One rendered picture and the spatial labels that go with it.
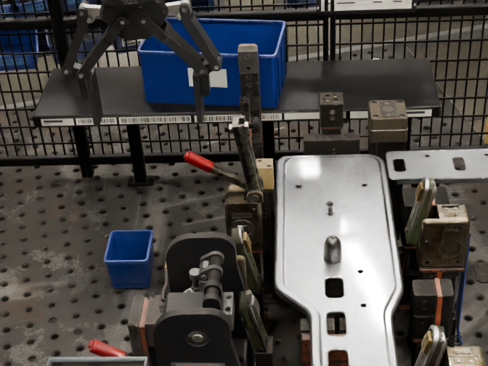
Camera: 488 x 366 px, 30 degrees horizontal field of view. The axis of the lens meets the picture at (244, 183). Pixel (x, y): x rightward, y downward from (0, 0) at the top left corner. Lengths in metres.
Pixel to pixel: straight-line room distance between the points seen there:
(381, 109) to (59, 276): 0.82
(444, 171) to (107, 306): 0.78
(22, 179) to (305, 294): 1.10
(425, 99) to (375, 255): 0.50
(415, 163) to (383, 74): 0.32
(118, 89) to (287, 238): 0.64
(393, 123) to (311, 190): 0.24
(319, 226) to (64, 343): 0.62
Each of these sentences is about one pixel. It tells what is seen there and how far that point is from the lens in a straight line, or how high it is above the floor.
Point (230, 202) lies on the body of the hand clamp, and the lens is 1.70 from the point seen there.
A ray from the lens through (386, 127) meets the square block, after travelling 1.92.
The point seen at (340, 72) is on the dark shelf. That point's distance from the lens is 2.13.
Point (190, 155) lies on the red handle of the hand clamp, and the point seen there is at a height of 1.15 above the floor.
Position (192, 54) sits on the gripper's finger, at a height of 1.55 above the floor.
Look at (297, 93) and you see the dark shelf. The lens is 2.05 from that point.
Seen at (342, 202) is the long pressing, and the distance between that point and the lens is 1.77.
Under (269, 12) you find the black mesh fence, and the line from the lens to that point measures 2.13.
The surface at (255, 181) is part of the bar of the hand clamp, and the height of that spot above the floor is 1.09.
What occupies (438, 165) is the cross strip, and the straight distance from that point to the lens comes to 1.88.
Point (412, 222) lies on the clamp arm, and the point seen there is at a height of 1.03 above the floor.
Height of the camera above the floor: 2.09
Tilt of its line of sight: 37 degrees down
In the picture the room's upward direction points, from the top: 4 degrees counter-clockwise
